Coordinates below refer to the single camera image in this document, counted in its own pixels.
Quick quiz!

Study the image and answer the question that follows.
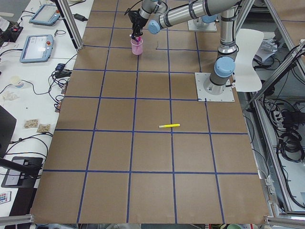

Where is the yellow highlighter pen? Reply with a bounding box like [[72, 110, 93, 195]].
[[158, 124, 181, 128]]

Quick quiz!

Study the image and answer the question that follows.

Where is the aluminium frame post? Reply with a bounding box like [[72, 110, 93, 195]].
[[54, 0, 83, 50]]

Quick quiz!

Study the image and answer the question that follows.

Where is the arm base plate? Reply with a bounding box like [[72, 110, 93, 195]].
[[195, 73, 235, 102], [187, 19, 217, 32]]

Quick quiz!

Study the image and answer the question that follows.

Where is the pink mesh cup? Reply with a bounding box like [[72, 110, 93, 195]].
[[131, 39, 143, 55]]

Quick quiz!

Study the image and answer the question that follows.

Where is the white plastic chair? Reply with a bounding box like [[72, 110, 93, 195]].
[[233, 29, 264, 92]]

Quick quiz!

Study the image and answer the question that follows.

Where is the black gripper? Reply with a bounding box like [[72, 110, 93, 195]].
[[128, 9, 148, 40]]

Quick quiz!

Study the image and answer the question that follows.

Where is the black power adapter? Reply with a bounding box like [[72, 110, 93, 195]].
[[73, 13, 88, 21]]

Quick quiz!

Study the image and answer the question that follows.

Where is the teach pendant tablet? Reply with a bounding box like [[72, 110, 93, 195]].
[[29, 4, 61, 26], [20, 34, 54, 63]]

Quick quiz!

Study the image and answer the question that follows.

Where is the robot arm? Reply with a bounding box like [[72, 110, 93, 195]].
[[125, 0, 241, 95]]

